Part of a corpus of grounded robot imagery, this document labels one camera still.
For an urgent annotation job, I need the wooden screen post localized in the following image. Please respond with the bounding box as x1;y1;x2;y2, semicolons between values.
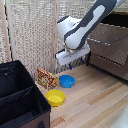
49;0;62;76

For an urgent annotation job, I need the blue plastic bowl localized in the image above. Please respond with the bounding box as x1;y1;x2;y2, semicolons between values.
58;74;76;89

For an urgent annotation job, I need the thin black cable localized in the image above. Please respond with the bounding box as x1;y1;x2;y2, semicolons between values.
88;34;128;45

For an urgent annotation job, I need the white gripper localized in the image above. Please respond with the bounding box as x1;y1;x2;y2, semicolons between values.
54;42;91;71

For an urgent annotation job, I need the black fabric storage box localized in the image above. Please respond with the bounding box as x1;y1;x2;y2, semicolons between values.
0;59;52;128

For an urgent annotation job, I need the yellow plastic bowl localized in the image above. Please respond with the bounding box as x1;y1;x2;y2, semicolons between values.
45;88;66;108

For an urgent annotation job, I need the brown drawer with silver handle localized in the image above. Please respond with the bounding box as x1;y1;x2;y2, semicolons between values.
87;13;128;66
88;53;128;81

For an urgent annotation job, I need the dark wooden drawer cabinet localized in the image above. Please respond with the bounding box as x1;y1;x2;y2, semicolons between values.
86;9;128;84

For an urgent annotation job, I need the bamboo screen panel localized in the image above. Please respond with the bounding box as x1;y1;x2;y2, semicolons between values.
58;0;101;75
4;0;54;81

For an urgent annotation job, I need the red yellow snack box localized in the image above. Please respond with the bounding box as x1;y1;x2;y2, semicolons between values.
36;67;58;90

